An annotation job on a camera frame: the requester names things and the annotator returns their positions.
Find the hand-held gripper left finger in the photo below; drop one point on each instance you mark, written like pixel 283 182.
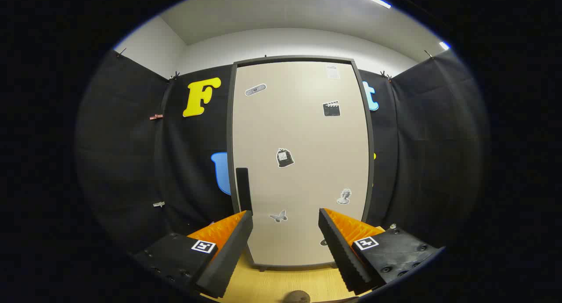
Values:
pixel 228 254

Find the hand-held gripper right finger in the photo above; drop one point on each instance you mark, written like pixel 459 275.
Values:
pixel 340 250

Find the brown fuzzy shoe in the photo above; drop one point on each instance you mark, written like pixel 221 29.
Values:
pixel 295 297

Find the grey shoe cabinet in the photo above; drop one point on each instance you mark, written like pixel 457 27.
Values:
pixel 229 131

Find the beige shoe cabinet door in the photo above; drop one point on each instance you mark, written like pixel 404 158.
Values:
pixel 303 127

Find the black backdrop cloth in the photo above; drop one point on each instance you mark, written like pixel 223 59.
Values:
pixel 123 140

